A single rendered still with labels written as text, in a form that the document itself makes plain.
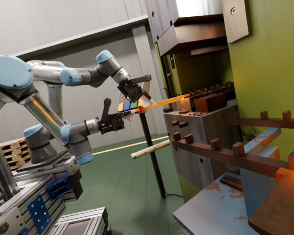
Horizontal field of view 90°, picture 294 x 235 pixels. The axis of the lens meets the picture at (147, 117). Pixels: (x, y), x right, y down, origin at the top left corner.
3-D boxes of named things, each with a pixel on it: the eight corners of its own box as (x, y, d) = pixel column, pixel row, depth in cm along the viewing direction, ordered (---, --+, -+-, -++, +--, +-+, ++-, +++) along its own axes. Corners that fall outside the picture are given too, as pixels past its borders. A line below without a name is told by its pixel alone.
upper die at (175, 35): (177, 43, 73) (173, 23, 71) (160, 56, 91) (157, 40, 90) (237, 34, 86) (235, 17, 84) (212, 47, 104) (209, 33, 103)
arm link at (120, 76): (121, 69, 75) (124, 65, 68) (128, 76, 77) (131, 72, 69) (111, 79, 74) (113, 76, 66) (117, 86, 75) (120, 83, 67)
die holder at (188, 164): (219, 205, 70) (201, 116, 63) (177, 172, 105) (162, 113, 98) (289, 161, 87) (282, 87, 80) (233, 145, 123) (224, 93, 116)
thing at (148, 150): (133, 161, 113) (131, 155, 112) (131, 158, 118) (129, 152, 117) (180, 141, 127) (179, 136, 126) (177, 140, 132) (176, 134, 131)
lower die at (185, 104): (192, 112, 78) (188, 96, 77) (172, 111, 97) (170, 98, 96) (246, 93, 91) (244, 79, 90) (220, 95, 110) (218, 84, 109)
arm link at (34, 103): (-10, 80, 63) (69, 158, 81) (-16, 73, 54) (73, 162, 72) (18, 68, 69) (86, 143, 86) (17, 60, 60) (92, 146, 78)
